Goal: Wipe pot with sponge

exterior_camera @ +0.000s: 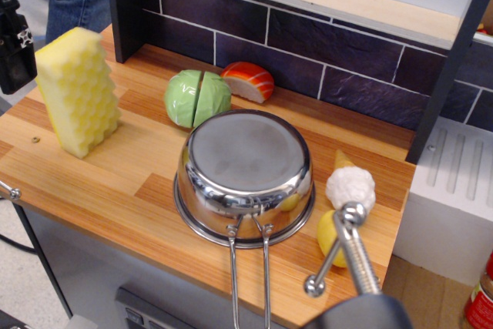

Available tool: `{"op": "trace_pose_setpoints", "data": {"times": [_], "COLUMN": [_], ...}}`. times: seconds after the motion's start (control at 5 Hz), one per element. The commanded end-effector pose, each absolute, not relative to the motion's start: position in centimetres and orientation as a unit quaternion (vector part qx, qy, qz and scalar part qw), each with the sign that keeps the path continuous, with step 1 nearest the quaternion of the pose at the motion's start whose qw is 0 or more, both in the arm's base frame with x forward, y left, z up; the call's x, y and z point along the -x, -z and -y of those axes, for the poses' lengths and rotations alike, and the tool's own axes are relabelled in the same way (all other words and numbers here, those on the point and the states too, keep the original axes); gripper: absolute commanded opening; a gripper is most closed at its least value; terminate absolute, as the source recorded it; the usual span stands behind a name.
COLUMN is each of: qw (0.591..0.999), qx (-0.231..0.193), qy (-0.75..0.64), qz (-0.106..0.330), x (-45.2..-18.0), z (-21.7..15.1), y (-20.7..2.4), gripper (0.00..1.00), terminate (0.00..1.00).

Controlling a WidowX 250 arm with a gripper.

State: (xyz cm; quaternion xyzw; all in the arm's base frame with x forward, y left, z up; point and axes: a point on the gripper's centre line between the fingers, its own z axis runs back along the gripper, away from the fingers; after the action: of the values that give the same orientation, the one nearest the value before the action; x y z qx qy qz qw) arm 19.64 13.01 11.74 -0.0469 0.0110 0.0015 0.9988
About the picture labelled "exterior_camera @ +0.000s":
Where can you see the grey toy oven front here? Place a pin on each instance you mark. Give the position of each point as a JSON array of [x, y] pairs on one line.
[[141, 314]]

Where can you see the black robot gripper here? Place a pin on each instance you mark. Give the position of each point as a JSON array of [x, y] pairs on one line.
[[18, 66]]

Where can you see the green toy cabbage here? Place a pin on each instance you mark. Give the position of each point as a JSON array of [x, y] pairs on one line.
[[193, 96]]

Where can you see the upside-down steel pot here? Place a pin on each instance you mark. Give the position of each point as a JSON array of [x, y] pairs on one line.
[[245, 181]]

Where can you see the toy salmon sushi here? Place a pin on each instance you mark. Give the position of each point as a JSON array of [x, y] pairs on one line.
[[249, 81]]

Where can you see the small metal clamp knob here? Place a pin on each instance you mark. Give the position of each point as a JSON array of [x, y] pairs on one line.
[[13, 193]]

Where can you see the yellow toy lemon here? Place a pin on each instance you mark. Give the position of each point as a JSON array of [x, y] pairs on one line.
[[326, 235]]

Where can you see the red spice jar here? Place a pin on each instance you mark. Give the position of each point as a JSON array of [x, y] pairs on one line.
[[477, 312]]

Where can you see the dark grey shelf post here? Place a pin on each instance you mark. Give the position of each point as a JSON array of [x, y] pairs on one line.
[[445, 81]]

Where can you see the toy ice cream cone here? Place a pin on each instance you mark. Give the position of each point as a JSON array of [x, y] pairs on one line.
[[350, 183]]

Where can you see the yellow sponge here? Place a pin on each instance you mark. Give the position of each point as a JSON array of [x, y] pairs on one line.
[[73, 78]]

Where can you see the white toy sink drainboard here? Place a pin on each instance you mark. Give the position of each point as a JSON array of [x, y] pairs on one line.
[[447, 223]]

